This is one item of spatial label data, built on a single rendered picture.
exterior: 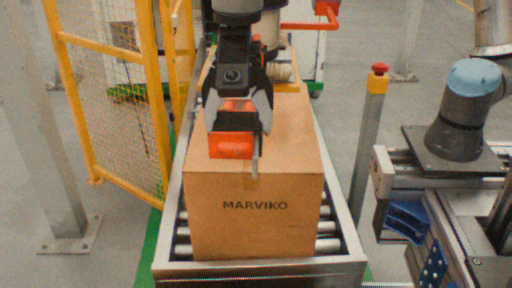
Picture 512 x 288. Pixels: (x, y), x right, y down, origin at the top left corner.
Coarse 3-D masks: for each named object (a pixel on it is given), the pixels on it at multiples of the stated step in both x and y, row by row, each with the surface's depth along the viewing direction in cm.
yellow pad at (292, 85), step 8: (280, 48) 126; (288, 48) 133; (280, 64) 115; (288, 64) 121; (296, 64) 123; (296, 72) 117; (280, 80) 111; (288, 80) 111; (296, 80) 112; (280, 88) 109; (288, 88) 109; (296, 88) 109
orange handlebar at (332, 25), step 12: (324, 12) 136; (288, 24) 119; (300, 24) 119; (312, 24) 119; (324, 24) 119; (336, 24) 119; (228, 108) 73; (252, 108) 73; (228, 144) 63; (240, 144) 63
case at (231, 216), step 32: (288, 96) 148; (288, 128) 128; (192, 160) 114; (224, 160) 114; (288, 160) 114; (320, 160) 114; (192, 192) 114; (224, 192) 113; (256, 192) 113; (288, 192) 113; (320, 192) 113; (192, 224) 121; (224, 224) 121; (256, 224) 120; (288, 224) 120; (224, 256) 129; (256, 256) 129; (288, 256) 128
